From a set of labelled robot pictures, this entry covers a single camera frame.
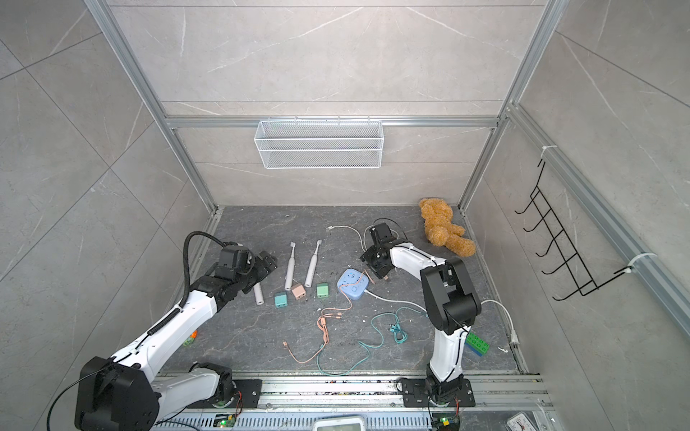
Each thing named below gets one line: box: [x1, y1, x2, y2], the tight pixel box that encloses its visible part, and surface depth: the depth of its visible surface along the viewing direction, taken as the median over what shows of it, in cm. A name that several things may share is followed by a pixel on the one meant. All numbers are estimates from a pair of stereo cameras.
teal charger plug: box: [274, 291, 289, 308], surface depth 92 cm
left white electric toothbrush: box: [252, 281, 265, 306], surface depth 92 cm
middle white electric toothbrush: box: [283, 240, 297, 291], surface depth 99 cm
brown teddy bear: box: [418, 197, 477, 258], surface depth 104 cm
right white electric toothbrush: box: [303, 238, 323, 289], surface depth 100 cm
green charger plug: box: [316, 282, 329, 299], surface depth 94 cm
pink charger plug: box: [291, 282, 307, 300], surface depth 94 cm
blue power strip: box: [336, 267, 370, 301], surface depth 95 cm
